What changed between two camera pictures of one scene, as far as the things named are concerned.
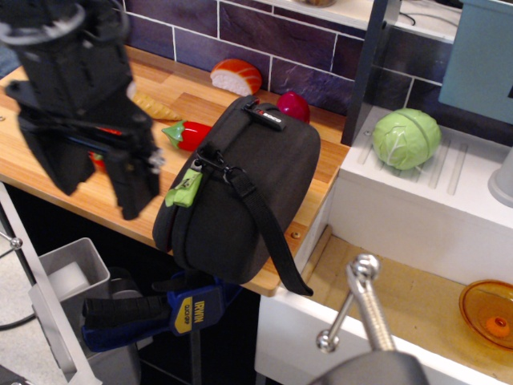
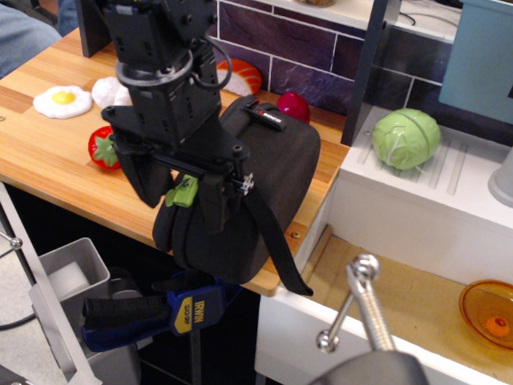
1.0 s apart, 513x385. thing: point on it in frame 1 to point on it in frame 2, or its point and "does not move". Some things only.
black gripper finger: [69, 159] to [152, 179]
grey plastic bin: [77, 273] does not move
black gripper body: [82, 87] to [180, 123]
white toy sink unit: [435, 233] does not move
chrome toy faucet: [361, 271] does not move
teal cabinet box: [479, 73] does not move
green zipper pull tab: [183, 195] does not move
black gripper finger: [135, 177] to [220, 200]
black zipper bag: [259, 167] does not move
